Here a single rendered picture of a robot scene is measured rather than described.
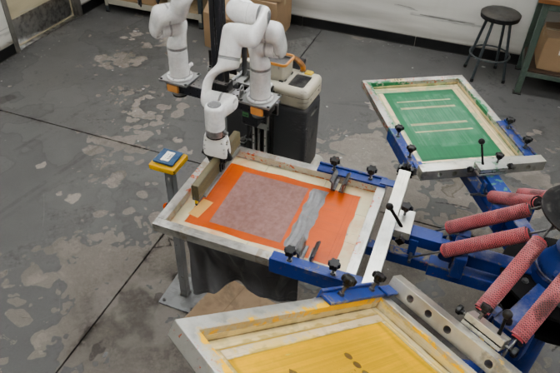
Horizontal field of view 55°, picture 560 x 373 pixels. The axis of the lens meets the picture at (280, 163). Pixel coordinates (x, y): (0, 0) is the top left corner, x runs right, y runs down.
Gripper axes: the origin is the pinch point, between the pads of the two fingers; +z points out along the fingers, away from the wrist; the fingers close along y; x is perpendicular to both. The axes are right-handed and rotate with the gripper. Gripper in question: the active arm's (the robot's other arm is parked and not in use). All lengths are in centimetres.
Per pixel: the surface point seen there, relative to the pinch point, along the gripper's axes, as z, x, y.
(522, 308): 8, 20, -119
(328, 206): 14.7, -9.4, -44.9
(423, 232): 6, 0, -83
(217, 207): 14.5, 8.9, -3.3
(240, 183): 14.6, -8.5, -5.8
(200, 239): 11.5, 29.5, -6.7
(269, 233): 14.5, 14.3, -28.3
